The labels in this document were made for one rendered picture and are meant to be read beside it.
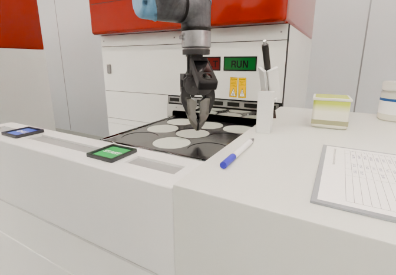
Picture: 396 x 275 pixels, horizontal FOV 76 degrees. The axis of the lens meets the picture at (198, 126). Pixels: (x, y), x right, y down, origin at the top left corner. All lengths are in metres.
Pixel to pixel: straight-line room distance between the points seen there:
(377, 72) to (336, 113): 1.75
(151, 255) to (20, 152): 0.31
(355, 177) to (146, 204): 0.26
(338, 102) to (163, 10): 0.42
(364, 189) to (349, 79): 2.02
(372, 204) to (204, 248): 0.18
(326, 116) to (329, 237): 0.38
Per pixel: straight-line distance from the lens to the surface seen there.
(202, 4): 0.66
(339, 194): 0.32
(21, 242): 0.71
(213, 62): 0.94
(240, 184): 0.32
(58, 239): 0.57
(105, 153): 0.44
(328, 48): 2.34
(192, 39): 0.65
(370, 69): 2.35
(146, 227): 0.37
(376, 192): 0.35
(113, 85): 1.25
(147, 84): 1.11
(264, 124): 0.53
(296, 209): 0.28
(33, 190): 0.57
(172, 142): 0.68
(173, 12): 0.62
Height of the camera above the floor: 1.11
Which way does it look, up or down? 14 degrees down
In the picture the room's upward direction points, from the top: straight up
